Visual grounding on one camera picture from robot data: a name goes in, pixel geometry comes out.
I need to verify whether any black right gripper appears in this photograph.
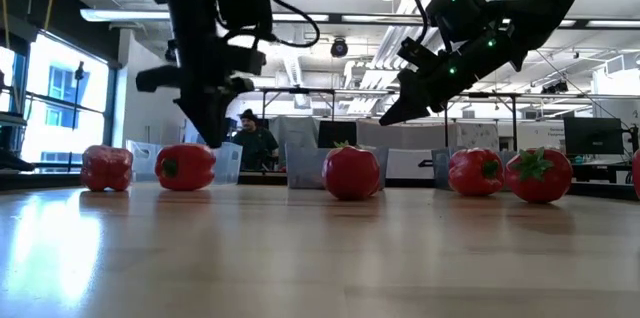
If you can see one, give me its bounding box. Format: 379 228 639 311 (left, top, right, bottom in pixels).
378 32 516 126

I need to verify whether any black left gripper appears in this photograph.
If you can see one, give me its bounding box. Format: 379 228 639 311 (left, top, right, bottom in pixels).
135 42 267 149

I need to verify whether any red bell pepper green stem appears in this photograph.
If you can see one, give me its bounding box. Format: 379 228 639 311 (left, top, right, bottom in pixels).
154 143 218 192

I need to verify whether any red tomato green calyx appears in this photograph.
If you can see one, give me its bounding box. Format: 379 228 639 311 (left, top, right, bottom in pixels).
503 146 574 205
321 140 381 202

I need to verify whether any crinkled red bell pepper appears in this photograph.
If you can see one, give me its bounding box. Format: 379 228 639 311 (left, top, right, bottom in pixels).
80 144 135 193

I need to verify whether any grey fabric partition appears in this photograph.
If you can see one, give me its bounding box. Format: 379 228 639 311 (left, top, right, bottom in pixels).
356 118 501 152

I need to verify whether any person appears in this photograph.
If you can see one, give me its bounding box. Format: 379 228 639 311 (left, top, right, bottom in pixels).
230 107 280 172

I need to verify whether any white board panel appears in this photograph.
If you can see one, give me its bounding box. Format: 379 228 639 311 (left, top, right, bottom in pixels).
387 148 434 180

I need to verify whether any grey translucent plastic bin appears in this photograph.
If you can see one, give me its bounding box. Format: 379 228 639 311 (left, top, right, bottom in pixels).
431 146 524 192
285 143 389 190

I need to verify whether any clear plastic bin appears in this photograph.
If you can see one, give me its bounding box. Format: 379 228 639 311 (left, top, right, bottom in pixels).
124 139 244 185

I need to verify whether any black computer monitor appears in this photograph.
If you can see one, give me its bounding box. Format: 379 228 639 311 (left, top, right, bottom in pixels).
317 120 358 149
563 117 625 157

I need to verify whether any long ceiling light bar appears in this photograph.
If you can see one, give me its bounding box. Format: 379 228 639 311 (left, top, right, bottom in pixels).
272 12 331 23
79 8 171 23

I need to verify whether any black light stand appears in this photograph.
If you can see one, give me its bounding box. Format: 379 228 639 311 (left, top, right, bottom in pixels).
72 60 87 132

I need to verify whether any black metal workstation frame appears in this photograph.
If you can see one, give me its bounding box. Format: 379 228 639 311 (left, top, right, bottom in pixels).
259 86 521 152

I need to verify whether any black ceiling dome camera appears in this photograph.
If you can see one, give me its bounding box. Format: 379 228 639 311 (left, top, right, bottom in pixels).
329 37 350 59

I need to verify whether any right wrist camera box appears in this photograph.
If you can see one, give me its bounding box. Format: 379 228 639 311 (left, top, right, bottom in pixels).
425 0 490 43

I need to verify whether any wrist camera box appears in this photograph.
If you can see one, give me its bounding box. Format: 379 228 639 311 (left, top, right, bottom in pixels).
217 0 275 42
425 0 490 43

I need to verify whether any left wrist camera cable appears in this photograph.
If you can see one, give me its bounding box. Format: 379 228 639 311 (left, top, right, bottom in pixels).
264 0 321 50

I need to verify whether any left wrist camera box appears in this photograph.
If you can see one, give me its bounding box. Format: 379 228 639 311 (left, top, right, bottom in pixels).
217 0 275 42

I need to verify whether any black aluminium table frame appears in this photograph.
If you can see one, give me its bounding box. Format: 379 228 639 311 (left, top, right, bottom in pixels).
0 170 640 203

